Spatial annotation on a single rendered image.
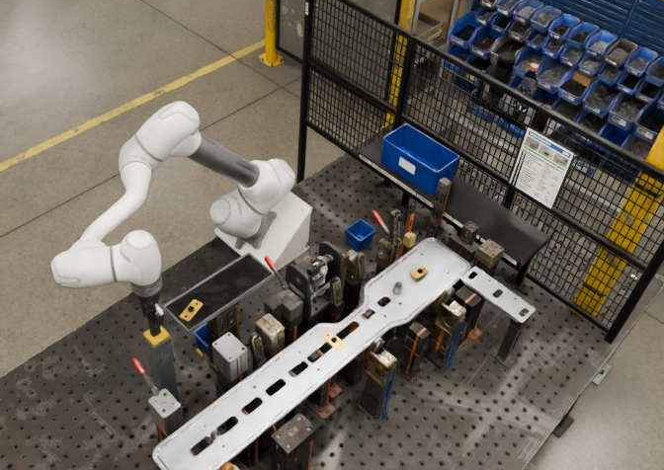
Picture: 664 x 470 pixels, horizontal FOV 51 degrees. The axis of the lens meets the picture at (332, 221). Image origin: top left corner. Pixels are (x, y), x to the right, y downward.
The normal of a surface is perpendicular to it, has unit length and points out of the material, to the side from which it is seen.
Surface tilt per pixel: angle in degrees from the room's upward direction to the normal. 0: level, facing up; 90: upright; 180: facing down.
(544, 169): 90
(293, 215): 43
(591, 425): 0
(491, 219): 0
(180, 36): 0
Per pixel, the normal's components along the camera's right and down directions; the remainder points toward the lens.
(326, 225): 0.07, -0.70
